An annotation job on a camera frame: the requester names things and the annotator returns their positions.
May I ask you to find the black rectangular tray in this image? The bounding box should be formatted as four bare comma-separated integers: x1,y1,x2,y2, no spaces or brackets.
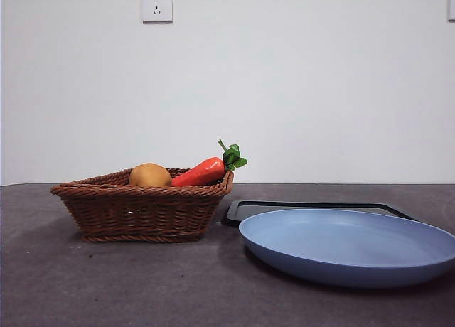
220,199,424,229

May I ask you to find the brown potato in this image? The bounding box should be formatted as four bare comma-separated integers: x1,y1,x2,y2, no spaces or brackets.
128,162,173,188

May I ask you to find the orange carrot with green leaves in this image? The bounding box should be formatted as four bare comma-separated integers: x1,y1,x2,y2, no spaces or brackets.
171,138,249,188

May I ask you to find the light blue round plate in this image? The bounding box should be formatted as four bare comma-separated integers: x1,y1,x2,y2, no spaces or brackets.
238,208,455,289

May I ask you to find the white wall socket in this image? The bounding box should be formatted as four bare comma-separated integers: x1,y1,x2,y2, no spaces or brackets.
141,0,174,24

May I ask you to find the brown wicker basket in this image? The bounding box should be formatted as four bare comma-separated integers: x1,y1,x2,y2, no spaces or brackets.
50,167,235,243

